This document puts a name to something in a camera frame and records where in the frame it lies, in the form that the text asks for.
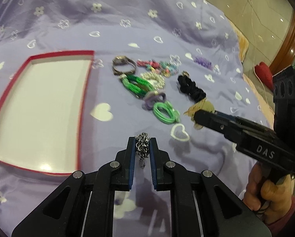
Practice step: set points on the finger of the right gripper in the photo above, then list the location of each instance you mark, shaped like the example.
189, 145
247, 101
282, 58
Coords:
223, 115
207, 120

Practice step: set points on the wooden furniture edge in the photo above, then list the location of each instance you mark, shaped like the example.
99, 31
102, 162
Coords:
286, 53

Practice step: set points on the purple frilly scrunchie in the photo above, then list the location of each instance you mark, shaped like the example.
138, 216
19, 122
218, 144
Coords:
203, 62

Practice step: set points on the grey wristwatch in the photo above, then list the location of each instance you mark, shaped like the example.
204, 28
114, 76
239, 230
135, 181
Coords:
121, 61

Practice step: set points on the red shallow box lid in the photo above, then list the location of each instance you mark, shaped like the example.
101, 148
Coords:
41, 112

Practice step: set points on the right hand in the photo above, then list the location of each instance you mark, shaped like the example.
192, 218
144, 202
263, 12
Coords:
279, 196

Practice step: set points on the red slipper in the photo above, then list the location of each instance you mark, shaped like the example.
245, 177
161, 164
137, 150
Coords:
264, 74

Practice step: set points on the amber translucent hair claw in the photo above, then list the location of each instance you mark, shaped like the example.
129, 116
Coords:
205, 105

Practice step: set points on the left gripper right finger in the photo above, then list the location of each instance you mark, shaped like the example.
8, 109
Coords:
158, 159

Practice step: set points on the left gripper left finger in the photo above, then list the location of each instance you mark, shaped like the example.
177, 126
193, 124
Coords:
126, 158

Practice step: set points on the black scrunchie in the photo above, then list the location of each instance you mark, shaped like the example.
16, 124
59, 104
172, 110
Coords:
189, 88

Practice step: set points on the purple floral bed quilt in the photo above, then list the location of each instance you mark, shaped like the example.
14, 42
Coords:
173, 31

